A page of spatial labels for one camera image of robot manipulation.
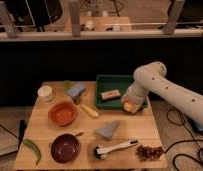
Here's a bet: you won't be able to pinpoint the white handled brush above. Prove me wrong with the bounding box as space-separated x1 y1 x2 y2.
93 140 138 159

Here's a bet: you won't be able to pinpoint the orange yellow apple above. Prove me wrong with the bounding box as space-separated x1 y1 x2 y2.
124 102 133 112

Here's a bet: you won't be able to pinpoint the yellow banana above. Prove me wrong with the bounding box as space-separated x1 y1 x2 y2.
81 104 99 118

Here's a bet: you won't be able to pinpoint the dark purple bowl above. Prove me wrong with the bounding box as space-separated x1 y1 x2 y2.
51 134 80 163

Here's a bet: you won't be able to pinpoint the grey folded cloth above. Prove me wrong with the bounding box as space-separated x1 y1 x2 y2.
95 121 119 140

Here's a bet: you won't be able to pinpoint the green chili pepper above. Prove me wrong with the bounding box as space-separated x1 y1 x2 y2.
23 139 41 165

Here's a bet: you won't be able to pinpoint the orange bowl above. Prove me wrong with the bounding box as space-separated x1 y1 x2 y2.
48 101 77 126

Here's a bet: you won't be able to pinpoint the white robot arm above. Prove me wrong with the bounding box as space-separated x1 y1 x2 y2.
122 61 203 127

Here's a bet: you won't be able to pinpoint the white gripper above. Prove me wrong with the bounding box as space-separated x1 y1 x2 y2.
121 82 149 114

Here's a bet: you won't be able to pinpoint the dark brown grape bunch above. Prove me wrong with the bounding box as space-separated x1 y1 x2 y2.
136 145 164 161

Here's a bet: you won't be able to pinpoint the blue sponge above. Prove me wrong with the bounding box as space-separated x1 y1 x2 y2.
67 83 85 99

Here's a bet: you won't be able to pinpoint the tan rectangular block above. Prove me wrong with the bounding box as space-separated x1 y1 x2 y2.
100 89 121 101

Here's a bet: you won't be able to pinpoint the black floor cables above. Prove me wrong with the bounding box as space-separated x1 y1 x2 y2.
164 106 203 171

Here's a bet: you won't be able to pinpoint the white paper cup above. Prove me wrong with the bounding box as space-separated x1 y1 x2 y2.
37 85 54 102

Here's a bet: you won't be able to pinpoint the green small object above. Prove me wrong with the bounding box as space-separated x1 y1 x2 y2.
62 80 72 90

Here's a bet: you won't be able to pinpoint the green plastic tray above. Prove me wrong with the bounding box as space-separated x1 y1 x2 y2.
94 74 149 111

